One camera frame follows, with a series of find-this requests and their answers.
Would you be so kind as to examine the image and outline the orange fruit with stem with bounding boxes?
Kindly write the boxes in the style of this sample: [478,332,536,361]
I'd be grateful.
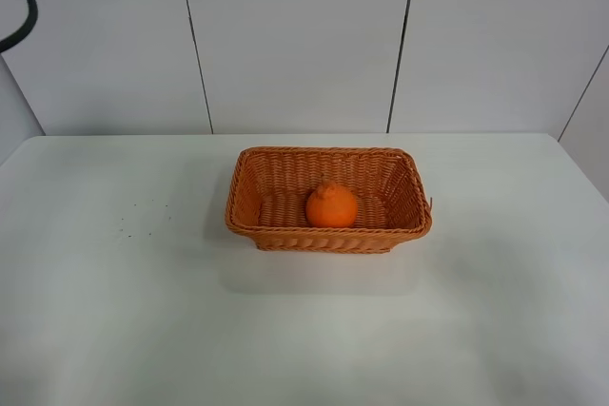
[305,176,358,228]

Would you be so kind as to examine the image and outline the orange woven wicker basket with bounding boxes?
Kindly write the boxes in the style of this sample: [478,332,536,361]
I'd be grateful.
[225,146,432,254]

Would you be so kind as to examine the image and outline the black cable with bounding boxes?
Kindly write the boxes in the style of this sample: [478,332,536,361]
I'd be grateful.
[0,0,39,52]

